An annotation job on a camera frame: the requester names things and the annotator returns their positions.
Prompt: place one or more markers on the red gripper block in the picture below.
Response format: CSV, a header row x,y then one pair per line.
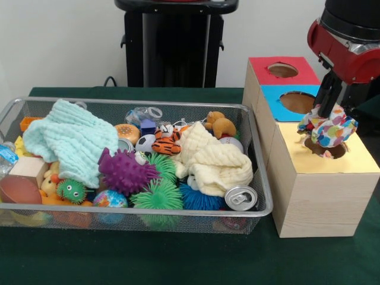
x,y
350,62

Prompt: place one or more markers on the colourful patterned fabric toy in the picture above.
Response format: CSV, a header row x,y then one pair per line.
x,y
329,130

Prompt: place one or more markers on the tiger plush toy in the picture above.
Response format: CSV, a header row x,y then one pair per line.
x,y
326,154
166,142

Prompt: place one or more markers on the pale yellow cloth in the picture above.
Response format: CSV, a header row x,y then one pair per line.
x,y
214,163

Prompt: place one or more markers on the mint green cloth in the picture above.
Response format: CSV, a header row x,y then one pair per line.
x,y
71,142

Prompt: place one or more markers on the clear mesh bin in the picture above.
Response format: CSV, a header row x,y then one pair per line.
x,y
35,107

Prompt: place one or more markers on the orange bear plush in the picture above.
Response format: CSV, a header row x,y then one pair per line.
x,y
219,124

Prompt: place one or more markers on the silver drink can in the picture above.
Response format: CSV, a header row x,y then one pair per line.
x,y
240,198

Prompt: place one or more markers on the blue spiky ball with eyes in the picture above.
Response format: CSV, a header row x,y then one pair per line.
x,y
202,200

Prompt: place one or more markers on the large green spiky ball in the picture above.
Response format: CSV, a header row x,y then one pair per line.
x,y
157,197

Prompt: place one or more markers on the purple spiky ball with eyes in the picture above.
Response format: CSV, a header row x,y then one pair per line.
x,y
126,172

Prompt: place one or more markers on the dark green table cloth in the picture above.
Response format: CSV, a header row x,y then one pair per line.
x,y
178,261

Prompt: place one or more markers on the small green ball with eyes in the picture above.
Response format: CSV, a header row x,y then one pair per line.
x,y
71,190

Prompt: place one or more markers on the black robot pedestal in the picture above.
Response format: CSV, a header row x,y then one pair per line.
x,y
172,53

